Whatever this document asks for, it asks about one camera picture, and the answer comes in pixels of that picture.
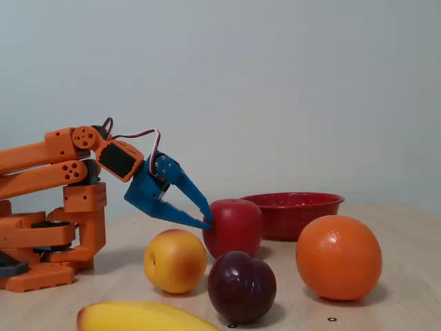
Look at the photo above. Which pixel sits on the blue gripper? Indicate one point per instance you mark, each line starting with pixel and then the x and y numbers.
pixel 142 191

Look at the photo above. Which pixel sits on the dark purple plum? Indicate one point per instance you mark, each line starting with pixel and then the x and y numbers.
pixel 241 288

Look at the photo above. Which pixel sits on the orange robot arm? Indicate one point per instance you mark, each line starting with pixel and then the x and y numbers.
pixel 31 155

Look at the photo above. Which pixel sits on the orange robot base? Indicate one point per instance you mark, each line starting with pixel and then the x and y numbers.
pixel 41 277

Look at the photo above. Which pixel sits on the red speckled bowl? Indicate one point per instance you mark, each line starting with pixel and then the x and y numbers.
pixel 293 217

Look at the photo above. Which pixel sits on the red apple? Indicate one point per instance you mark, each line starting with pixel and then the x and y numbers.
pixel 234 227

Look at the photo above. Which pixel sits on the yellow orange peach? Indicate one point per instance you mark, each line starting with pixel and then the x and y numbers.
pixel 174 262

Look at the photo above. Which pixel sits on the yellow banana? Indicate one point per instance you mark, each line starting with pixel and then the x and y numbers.
pixel 138 317

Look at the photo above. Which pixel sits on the orange fruit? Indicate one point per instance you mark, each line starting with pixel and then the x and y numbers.
pixel 339 257

